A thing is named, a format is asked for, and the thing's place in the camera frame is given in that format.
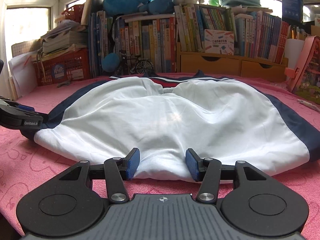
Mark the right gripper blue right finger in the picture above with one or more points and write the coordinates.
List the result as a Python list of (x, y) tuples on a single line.
[(208, 172)]

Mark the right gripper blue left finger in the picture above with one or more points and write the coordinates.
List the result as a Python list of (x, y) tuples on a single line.
[(117, 170)]

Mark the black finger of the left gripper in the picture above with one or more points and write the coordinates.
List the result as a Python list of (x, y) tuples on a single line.
[(14, 115)]

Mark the white navy zip jacket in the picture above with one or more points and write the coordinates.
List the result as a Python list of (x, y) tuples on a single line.
[(163, 117)]

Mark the grey clip on mat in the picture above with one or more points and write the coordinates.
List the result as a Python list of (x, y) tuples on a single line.
[(64, 83)]

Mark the red plastic crate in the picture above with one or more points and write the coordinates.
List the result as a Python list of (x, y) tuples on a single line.
[(72, 66)]

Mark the stack of papers and magazines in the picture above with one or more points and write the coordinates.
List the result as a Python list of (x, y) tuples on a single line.
[(68, 36)]

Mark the miniature black bicycle model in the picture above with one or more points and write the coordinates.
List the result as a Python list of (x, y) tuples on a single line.
[(131, 64)]

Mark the blue round ball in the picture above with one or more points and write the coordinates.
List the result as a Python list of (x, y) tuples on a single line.
[(110, 62)]

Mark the wooden desktop drawer shelf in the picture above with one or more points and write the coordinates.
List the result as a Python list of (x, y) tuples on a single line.
[(230, 65)]

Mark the small red basket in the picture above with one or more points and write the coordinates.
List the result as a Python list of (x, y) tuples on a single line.
[(74, 13)]

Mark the white colourful stationery box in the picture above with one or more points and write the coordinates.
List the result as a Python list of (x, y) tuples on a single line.
[(219, 42)]

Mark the pink house shaped box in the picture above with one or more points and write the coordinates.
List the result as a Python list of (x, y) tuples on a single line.
[(304, 78)]

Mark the row of upright books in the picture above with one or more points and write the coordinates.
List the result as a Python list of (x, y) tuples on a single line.
[(257, 34)]

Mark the blue whale plush toy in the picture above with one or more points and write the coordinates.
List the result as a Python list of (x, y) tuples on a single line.
[(124, 7)]

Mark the dark blue poster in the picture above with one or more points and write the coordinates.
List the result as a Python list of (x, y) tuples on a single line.
[(292, 10)]

